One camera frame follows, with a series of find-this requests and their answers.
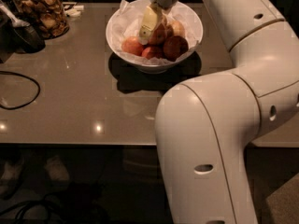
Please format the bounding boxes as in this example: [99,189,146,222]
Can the right back yellowish apple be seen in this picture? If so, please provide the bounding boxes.
[166,21,185,37]

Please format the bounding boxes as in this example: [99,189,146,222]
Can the glass jar of dried chips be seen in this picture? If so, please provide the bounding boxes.
[13,0,69,39]

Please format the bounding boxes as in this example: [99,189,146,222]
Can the white shoe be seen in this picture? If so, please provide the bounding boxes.
[0,155,24,200]
[44,155,70,190]

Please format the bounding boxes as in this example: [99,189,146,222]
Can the white ceramic bowl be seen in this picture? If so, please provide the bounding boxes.
[105,0,204,75]

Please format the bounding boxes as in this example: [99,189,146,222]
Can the small white item behind jar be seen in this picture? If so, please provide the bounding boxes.
[64,4,84,18]

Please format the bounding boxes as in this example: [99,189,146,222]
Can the black cable on table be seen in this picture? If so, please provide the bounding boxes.
[0,70,42,111]

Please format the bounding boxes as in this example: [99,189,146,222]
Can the silver spoon handle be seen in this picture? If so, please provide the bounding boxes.
[0,0,29,28]

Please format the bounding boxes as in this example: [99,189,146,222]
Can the black cables on floor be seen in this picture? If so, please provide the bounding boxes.
[0,193,107,224]

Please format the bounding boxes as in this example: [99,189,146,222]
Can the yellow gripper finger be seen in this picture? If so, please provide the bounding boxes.
[138,4,163,45]

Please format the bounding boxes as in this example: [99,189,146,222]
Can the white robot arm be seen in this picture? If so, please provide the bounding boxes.
[155,0,299,224]

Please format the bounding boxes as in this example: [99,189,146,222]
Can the right white shoe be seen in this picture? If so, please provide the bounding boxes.
[44,155,70,190]

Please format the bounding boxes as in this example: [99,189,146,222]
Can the black appliance at left edge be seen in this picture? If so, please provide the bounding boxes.
[0,11,16,63]

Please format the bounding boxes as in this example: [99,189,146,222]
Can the white paper bowl liner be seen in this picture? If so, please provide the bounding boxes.
[110,0,200,67]

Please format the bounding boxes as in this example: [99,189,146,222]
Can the black round scoop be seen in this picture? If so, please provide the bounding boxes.
[13,25,46,53]

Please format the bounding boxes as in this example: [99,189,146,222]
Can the left white shoe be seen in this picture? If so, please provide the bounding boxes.
[0,155,24,200]

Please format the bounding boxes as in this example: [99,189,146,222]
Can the red apple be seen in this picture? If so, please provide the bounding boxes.
[121,36,144,56]
[163,35,189,62]
[149,23,166,46]
[142,46,164,60]

